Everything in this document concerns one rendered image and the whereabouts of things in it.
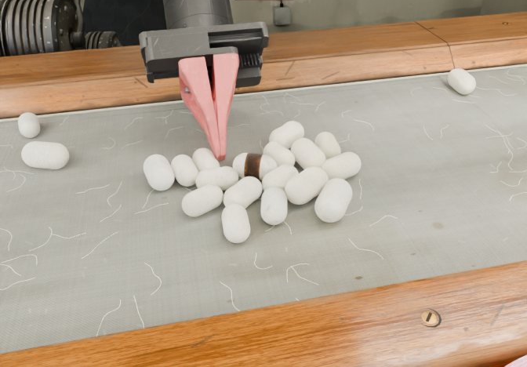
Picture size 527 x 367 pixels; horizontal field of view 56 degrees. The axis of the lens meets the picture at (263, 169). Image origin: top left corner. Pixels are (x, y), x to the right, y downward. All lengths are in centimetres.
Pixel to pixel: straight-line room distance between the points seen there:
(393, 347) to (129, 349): 12
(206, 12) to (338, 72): 19
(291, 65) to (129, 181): 23
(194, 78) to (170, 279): 16
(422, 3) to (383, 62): 225
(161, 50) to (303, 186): 15
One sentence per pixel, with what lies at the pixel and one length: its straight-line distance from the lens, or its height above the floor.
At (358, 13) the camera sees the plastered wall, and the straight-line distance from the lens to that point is 268.
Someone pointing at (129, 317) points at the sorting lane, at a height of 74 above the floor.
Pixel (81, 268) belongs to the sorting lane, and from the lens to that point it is 34.
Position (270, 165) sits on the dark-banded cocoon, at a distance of 38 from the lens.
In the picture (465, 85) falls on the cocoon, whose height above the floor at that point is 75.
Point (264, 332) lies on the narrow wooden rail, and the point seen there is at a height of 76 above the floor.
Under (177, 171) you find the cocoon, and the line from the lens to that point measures 38.
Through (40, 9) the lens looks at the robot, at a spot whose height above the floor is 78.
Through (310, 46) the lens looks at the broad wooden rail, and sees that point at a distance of 59.
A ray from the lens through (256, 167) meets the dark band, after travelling 38.
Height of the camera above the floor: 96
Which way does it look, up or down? 34 degrees down
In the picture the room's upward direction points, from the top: 1 degrees counter-clockwise
